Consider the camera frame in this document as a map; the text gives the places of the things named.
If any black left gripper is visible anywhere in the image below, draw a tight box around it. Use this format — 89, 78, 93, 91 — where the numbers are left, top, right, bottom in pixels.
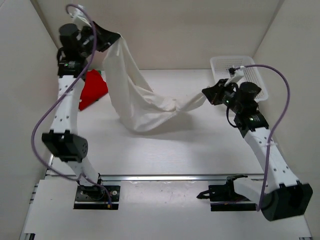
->
78, 21, 121, 58

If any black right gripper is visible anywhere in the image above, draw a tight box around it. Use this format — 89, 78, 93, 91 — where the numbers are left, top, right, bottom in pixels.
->
202, 79, 243, 114

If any red t shirt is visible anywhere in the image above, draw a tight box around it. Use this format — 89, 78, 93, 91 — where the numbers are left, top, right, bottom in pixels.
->
78, 69, 109, 111

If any white cloth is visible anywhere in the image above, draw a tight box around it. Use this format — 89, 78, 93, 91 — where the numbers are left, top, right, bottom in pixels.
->
102, 37, 206, 133

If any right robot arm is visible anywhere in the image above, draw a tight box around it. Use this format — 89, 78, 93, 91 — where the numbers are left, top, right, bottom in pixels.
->
197, 79, 313, 221

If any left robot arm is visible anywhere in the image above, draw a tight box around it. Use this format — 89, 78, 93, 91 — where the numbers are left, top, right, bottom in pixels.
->
41, 23, 120, 200

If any white plastic basket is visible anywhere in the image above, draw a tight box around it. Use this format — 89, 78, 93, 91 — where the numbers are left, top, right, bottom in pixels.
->
209, 55, 269, 102

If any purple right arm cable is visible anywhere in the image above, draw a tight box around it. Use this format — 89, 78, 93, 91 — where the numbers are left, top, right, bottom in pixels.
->
228, 64, 291, 213

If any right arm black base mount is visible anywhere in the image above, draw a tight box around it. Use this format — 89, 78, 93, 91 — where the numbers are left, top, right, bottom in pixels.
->
196, 174, 256, 212

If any aluminium table edge rail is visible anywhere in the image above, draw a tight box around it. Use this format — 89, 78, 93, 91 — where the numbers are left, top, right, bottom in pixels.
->
44, 174, 266, 183

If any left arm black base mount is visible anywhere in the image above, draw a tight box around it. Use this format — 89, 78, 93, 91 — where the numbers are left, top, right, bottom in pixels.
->
73, 183, 121, 210

